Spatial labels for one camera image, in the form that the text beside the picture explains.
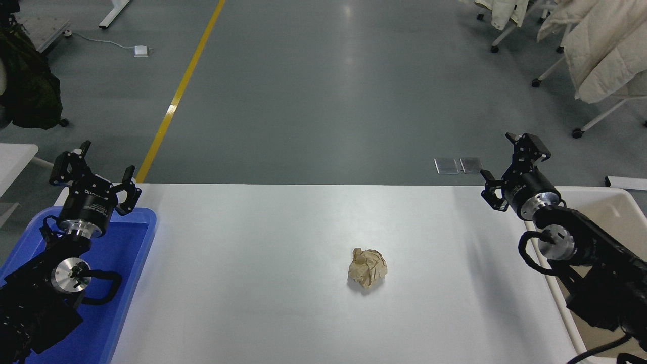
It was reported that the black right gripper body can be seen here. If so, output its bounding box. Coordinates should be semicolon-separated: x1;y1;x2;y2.
498;169;557;219

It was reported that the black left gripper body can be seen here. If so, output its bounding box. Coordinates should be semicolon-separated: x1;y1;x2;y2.
57;176;120;229

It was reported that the tan paper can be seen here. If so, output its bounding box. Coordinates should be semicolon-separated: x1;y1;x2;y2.
348;247;388;289

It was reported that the white side table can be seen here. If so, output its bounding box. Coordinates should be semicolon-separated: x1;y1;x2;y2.
0;143;39;199

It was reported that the blue plastic tray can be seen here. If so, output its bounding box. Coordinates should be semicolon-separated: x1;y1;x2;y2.
0;206;158;364

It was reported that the dark green backpack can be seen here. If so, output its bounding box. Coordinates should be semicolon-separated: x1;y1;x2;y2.
0;23;64;129

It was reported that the large pale plastic bin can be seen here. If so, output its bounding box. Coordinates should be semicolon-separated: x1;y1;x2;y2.
523;186;647;364

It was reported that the white flat bar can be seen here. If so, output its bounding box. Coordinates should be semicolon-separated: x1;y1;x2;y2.
605;176;647;191

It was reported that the large cream quilted coat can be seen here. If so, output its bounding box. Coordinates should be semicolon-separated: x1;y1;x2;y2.
537;0;647;105

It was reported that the small cream coat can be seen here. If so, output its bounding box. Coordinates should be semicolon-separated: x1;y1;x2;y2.
473;0;530;30

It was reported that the grey wheeled platform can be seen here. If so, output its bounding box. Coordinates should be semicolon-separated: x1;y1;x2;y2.
18;15;73;54

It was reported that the white metal table foot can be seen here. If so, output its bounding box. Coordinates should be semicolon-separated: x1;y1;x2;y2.
99;0;131;29

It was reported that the black machine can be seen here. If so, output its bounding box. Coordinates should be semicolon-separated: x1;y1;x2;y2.
0;0;21;26

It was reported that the white floor cable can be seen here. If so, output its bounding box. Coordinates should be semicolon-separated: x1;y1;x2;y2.
71;31;137;50

